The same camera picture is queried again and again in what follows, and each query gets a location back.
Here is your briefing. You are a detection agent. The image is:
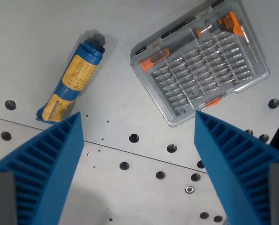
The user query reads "rolled blue bag yellow label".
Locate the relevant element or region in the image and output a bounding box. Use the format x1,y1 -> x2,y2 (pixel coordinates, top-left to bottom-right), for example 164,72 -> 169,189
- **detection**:
35,35 -> 106,124

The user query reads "orange black screwdriver handle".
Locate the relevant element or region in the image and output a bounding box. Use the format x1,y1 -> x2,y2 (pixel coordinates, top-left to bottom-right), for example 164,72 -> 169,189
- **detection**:
139,47 -> 172,72

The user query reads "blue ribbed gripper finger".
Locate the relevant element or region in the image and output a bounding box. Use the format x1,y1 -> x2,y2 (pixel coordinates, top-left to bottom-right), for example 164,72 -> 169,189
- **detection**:
194,110 -> 279,225
0,111 -> 85,225

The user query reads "clear plastic screwdriver bit case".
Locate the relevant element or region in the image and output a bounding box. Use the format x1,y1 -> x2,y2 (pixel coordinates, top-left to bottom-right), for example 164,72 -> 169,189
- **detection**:
129,0 -> 270,128

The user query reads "orange tipped extension bit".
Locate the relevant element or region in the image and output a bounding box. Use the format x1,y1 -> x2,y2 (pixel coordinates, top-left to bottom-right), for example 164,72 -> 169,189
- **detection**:
195,23 -> 212,38

